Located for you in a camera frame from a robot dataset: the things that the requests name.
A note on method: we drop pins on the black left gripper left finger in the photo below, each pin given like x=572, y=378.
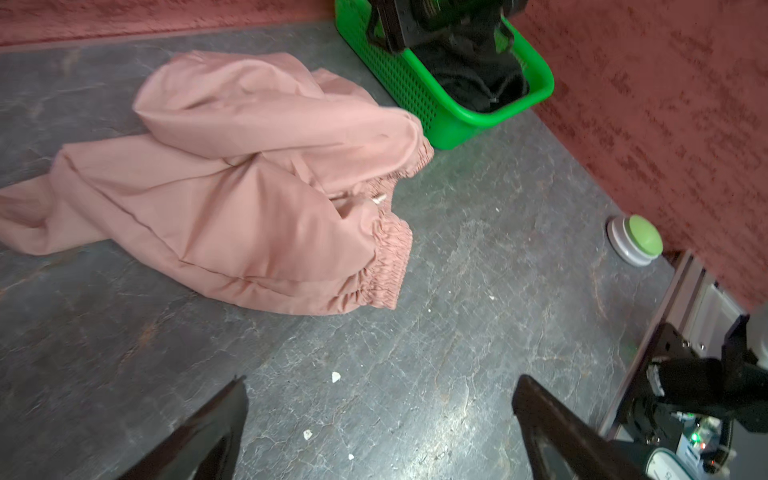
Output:
x=205, y=446

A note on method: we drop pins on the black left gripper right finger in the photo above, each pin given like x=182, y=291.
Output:
x=559, y=444

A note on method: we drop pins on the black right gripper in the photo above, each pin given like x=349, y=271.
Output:
x=395, y=26

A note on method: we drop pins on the pink shorts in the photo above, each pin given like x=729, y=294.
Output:
x=258, y=182

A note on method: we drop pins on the black shorts in basket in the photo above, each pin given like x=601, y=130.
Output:
x=475, y=65

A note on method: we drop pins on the green plastic basket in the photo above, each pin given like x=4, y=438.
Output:
x=446, y=124

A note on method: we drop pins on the green push button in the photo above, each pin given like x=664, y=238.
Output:
x=635, y=239

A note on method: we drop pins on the aluminium front rail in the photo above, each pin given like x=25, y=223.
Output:
x=691, y=322

